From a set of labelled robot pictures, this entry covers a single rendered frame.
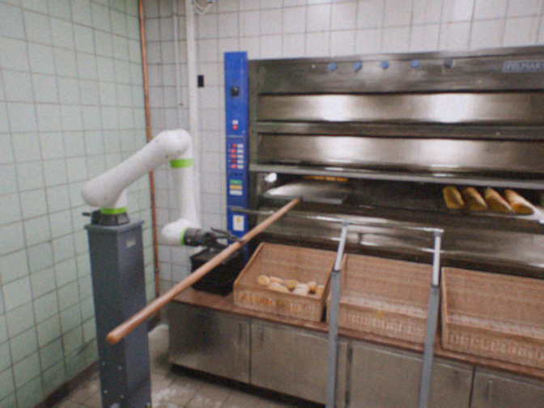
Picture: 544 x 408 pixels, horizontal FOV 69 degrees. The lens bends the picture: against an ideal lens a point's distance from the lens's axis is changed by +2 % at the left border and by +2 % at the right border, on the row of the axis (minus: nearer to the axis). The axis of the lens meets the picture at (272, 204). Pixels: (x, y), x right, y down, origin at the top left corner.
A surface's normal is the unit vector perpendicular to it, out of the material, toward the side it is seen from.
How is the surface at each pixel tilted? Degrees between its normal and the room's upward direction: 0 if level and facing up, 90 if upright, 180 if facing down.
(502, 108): 70
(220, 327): 90
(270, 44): 90
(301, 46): 90
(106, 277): 90
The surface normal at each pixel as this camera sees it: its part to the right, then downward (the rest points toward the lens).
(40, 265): 0.94, 0.09
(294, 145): -0.32, -0.14
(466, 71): -0.35, 0.21
